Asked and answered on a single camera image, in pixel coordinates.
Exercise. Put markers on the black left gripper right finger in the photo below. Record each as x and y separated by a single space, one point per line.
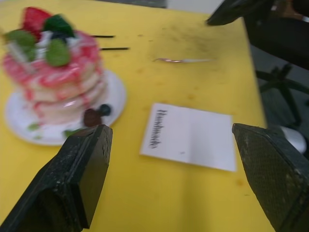
272 174

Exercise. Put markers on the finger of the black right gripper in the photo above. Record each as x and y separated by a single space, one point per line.
227 15

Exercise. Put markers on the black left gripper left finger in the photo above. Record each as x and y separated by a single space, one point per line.
60 183

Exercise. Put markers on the white matchbox with black print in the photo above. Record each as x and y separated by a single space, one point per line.
190 137

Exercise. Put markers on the pink layered fruit cake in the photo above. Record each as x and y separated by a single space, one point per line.
58 79

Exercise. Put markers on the black match stick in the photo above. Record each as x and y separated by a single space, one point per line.
116 48
103 36

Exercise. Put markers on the white rounded object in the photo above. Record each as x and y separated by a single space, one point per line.
294 139

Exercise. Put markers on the black office chair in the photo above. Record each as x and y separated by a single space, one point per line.
280 38

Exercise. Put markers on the brown chocolate berry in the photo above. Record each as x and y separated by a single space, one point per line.
90 118

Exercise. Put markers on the dark blueberry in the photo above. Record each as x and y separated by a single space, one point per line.
105 110

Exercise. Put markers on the white round plate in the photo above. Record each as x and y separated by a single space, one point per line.
116 94

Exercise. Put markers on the yellow table cover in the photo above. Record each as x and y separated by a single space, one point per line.
169 193

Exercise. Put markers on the white striped candle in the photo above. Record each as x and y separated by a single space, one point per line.
18 54

